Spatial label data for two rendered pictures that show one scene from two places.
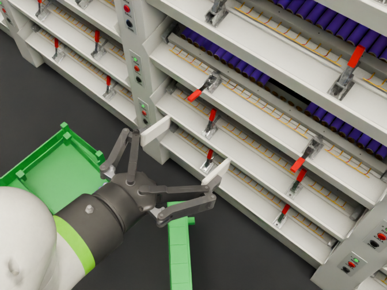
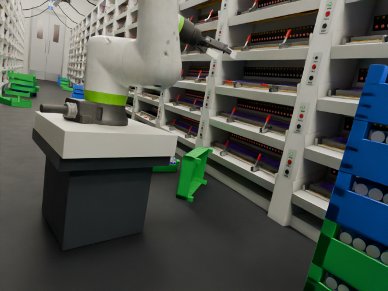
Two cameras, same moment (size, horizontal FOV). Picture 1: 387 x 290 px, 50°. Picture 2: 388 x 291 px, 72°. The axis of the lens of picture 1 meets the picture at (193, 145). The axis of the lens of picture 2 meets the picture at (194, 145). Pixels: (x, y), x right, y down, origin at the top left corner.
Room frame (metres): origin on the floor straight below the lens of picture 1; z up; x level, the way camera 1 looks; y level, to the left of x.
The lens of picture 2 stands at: (-0.86, -0.32, 0.48)
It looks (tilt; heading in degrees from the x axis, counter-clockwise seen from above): 11 degrees down; 17
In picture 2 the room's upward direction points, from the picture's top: 10 degrees clockwise
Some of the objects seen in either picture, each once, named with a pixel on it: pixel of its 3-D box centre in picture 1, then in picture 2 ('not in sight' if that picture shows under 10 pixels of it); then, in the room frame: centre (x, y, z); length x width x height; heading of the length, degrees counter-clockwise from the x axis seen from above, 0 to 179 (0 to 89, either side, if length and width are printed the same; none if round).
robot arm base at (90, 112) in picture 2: not in sight; (87, 111); (-0.22, 0.21, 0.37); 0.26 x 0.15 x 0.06; 160
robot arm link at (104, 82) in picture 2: not in sight; (112, 70); (-0.17, 0.19, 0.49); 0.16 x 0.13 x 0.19; 88
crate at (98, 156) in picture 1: (52, 171); not in sight; (0.68, 0.48, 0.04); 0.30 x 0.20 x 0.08; 139
